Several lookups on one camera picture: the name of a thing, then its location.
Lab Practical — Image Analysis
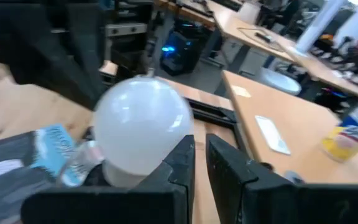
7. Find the background wooden desk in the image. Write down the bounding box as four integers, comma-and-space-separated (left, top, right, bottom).
154, 0, 358, 101

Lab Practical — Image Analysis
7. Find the black aluminium table frame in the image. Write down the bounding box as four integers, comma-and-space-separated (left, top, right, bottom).
185, 98, 252, 156

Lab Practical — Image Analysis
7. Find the light wooden desk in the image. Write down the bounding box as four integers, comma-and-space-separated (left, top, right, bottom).
221, 70, 358, 184

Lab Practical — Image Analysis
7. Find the Lysol wipes canister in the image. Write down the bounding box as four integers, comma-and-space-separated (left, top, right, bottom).
321, 103, 358, 164

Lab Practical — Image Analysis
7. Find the white rectangular card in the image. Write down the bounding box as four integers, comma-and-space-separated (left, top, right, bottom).
254, 114, 292, 156

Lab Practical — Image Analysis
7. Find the yellow sticky note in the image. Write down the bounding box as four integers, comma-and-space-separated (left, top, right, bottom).
231, 84, 252, 98

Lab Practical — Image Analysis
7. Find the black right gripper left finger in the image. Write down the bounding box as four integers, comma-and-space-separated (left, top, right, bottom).
20, 134, 196, 224

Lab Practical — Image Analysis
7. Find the blue lit computer tower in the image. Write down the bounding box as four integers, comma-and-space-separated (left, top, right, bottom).
159, 18, 206, 77

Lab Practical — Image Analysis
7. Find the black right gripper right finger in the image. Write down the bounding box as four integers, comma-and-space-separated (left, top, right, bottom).
206, 133, 358, 224

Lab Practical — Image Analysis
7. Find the black and teal package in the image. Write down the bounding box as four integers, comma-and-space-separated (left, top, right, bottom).
0, 124, 78, 224

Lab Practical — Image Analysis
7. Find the grey desk cable grommet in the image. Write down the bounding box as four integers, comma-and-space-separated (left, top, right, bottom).
283, 170, 306, 185

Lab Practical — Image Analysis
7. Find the white paper bag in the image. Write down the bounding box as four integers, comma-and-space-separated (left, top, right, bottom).
237, 1, 262, 24

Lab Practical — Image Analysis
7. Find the white lightbulb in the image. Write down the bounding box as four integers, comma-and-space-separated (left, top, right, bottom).
93, 76, 195, 189

